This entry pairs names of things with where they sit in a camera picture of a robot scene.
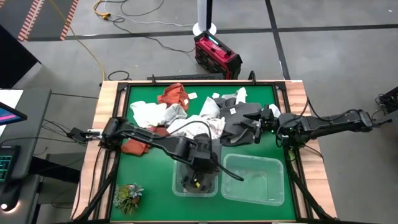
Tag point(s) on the narrow clear plastic bin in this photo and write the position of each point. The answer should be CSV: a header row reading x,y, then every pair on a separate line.
x,y
177,186

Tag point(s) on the large black panel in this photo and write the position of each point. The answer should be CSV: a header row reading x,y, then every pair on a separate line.
x,y
12,62

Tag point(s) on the yellow gripper tag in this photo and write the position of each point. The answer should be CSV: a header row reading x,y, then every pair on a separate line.
x,y
196,184

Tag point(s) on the orange towel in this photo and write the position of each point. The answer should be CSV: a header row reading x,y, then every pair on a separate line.
x,y
172,93
133,147

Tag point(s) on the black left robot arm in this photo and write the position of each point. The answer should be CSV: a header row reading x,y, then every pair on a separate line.
x,y
149,138

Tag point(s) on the black frame clamp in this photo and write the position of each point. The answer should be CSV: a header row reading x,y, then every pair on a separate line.
x,y
252,77
153,80

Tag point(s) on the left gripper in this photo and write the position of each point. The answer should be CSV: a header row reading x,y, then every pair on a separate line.
x,y
202,161

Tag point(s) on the small succulent plant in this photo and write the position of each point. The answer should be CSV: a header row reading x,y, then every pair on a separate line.
x,y
127,199

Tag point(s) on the tilted computer monitor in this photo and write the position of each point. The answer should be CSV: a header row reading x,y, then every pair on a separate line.
x,y
9,114

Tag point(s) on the backlit computer keyboard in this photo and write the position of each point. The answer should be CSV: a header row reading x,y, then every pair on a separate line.
x,y
7,161

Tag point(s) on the white tower fan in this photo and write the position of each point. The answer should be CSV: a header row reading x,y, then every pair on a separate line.
x,y
202,15

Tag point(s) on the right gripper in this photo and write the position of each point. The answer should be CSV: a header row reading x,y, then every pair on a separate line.
x,y
270,121

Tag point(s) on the black computer mouse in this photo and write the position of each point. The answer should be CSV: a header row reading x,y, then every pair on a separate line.
x,y
9,196

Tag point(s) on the red and black toolbox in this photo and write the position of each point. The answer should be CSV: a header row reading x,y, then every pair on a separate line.
x,y
217,56

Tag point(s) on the gray desk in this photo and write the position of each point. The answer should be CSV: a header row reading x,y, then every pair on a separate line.
x,y
34,124

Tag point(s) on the green table mat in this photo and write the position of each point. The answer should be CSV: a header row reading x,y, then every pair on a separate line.
x,y
149,193

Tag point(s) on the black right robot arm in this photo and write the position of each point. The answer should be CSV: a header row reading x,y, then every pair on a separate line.
x,y
329,123

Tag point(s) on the wide clear plastic bin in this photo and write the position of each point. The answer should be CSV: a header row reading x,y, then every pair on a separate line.
x,y
252,180

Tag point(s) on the dark gray plain towel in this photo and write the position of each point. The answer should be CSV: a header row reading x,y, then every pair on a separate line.
x,y
236,127

